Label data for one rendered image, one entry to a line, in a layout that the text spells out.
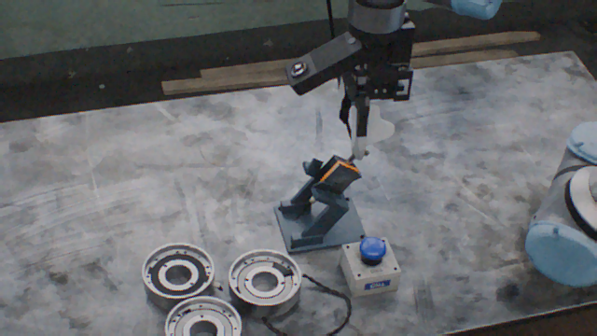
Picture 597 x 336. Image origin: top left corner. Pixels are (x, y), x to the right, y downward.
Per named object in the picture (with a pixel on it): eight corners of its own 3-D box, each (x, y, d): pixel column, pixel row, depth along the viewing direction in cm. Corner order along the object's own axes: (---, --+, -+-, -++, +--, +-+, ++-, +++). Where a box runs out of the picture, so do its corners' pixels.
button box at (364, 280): (353, 300, 139) (356, 278, 136) (340, 264, 144) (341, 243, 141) (404, 290, 141) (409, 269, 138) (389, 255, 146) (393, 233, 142)
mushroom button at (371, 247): (361, 279, 139) (365, 257, 135) (353, 259, 142) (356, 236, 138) (386, 274, 140) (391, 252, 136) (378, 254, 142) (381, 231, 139)
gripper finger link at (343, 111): (375, 120, 142) (387, 87, 134) (337, 125, 141) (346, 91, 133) (370, 103, 143) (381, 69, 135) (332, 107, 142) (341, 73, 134)
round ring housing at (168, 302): (135, 310, 136) (133, 291, 133) (153, 256, 143) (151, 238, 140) (206, 320, 135) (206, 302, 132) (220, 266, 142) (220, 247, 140)
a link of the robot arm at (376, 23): (357, 12, 118) (341, -22, 123) (354, 41, 121) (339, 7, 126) (414, 7, 119) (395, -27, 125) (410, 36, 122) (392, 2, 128)
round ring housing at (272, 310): (245, 331, 134) (245, 314, 131) (217, 279, 141) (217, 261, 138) (312, 308, 137) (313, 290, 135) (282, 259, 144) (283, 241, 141)
